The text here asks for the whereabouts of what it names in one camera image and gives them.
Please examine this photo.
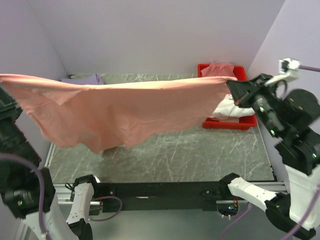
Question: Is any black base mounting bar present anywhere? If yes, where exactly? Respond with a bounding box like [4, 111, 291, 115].
[94, 181, 235, 211]

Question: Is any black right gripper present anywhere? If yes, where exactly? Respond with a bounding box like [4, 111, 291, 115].
[226, 71, 285, 137]

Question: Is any folded lavender t shirt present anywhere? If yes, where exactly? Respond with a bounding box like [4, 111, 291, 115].
[60, 73, 105, 85]

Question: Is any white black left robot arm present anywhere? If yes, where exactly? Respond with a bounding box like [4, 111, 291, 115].
[0, 89, 100, 240]

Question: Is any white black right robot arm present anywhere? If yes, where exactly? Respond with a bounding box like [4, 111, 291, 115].
[219, 74, 320, 240]

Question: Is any white printed t shirt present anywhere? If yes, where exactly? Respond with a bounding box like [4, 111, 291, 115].
[208, 94, 255, 123]

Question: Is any aluminium frame rail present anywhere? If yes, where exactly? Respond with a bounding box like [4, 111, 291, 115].
[45, 126, 287, 212]

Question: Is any red plastic bin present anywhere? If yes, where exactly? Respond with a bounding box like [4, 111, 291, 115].
[197, 63, 258, 130]

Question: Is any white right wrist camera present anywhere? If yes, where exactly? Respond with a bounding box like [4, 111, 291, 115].
[264, 58, 301, 87]

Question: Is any dusty pink t shirt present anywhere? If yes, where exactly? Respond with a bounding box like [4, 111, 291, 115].
[200, 62, 235, 77]

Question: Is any salmon pink t shirt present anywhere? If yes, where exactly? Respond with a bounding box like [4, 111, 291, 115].
[0, 74, 229, 153]

